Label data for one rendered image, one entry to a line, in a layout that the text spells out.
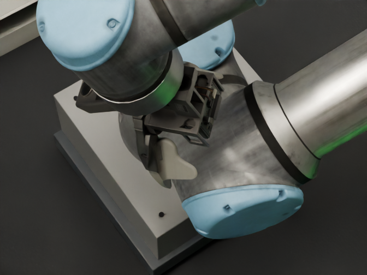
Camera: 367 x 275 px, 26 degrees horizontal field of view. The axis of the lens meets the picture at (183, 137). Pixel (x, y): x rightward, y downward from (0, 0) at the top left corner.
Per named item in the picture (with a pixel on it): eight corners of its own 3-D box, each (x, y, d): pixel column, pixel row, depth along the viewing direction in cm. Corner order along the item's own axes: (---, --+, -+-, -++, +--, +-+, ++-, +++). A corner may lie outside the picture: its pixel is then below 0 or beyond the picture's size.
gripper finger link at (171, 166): (195, 210, 94) (190, 150, 88) (149, 200, 96) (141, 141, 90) (205, 193, 96) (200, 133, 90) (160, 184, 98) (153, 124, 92)
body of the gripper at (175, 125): (209, 151, 89) (179, 119, 78) (140, 138, 92) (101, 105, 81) (226, 88, 91) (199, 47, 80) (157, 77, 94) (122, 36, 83)
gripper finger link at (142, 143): (153, 180, 91) (145, 119, 86) (141, 177, 92) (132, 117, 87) (169, 155, 95) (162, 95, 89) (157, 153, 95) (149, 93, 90)
